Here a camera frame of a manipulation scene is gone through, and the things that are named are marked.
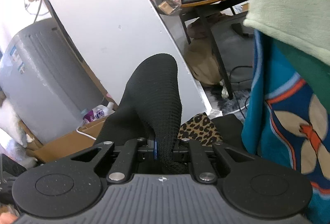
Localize leopard print cushion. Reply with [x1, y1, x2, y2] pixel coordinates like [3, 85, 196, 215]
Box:
[177, 113, 223, 147]

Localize brown cardboard sheet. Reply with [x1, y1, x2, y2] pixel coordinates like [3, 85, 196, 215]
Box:
[26, 117, 107, 162]

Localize light green cloth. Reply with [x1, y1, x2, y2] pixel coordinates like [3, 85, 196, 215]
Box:
[245, 0, 329, 64]

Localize teal patterned cloth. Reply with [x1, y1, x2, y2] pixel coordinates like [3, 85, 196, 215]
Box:
[241, 31, 329, 223]

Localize tan cloth bag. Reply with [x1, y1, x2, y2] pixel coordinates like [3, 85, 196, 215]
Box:
[184, 38, 222, 87]

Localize purple snack bag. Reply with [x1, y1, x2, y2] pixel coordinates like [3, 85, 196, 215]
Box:
[83, 102, 115, 123]

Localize white power cable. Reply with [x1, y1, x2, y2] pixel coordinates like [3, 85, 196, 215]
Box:
[75, 127, 97, 141]

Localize black shorts with bear print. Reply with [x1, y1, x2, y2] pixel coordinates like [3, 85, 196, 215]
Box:
[95, 53, 187, 174]

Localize white pillow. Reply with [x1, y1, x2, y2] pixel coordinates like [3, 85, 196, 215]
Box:
[1, 98, 27, 147]

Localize grey bag with handle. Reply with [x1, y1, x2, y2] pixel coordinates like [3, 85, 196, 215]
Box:
[211, 12, 254, 91]

